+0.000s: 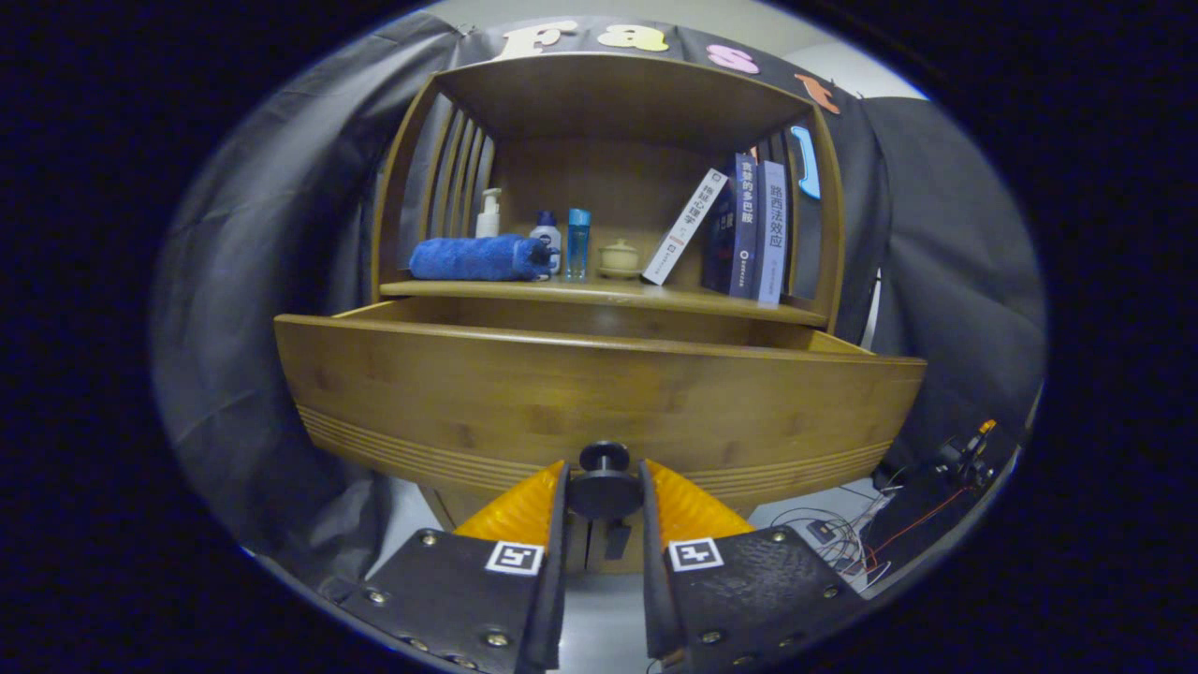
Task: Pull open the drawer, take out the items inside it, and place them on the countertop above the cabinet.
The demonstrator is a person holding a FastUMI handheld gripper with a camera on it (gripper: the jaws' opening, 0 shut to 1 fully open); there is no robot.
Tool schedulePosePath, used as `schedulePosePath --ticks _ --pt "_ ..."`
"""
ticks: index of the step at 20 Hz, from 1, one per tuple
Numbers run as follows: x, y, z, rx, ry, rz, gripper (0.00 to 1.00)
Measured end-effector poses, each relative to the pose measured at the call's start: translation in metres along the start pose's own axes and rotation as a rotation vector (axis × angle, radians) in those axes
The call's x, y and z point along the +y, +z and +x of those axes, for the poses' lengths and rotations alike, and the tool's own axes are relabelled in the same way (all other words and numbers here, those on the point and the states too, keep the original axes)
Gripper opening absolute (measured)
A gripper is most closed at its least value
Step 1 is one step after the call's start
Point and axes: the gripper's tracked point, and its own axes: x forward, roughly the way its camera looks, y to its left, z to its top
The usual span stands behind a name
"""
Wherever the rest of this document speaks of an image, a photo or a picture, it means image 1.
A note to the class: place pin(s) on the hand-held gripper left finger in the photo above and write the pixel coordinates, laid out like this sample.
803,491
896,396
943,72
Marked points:
558,580

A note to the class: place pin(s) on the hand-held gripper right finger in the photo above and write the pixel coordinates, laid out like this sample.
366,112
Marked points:
655,590

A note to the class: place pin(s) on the wooden drawer with black knob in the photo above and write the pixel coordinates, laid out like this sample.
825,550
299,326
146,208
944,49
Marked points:
562,393

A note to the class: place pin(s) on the wooden cabinet door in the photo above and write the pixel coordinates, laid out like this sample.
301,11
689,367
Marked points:
576,560
635,554

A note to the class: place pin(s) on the wooden countertop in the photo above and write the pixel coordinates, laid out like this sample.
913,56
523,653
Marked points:
655,297

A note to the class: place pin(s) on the wooden cabinet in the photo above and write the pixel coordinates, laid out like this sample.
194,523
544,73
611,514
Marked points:
599,187

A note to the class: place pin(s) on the small black module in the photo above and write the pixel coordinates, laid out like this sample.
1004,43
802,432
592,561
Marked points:
822,531

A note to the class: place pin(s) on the black device with orange part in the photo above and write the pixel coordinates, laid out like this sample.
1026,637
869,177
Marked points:
955,463

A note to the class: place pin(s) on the beige lidded cup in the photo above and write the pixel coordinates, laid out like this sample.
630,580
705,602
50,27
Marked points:
619,257

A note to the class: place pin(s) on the folded blue towel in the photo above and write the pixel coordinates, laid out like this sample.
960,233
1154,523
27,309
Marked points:
468,258

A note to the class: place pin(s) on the clear blue bottle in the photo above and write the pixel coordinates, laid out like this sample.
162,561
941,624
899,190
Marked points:
578,245

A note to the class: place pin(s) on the white bottle with blue cap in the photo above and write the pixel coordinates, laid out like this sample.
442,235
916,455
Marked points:
547,234

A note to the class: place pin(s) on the white book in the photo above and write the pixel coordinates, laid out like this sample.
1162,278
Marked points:
683,229

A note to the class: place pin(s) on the white pump bottle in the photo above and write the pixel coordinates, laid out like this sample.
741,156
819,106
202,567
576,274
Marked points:
488,223

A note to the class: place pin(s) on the pale lavender book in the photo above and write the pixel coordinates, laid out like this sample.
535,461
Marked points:
770,243

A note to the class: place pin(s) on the dark blue book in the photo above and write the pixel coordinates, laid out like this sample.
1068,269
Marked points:
742,234

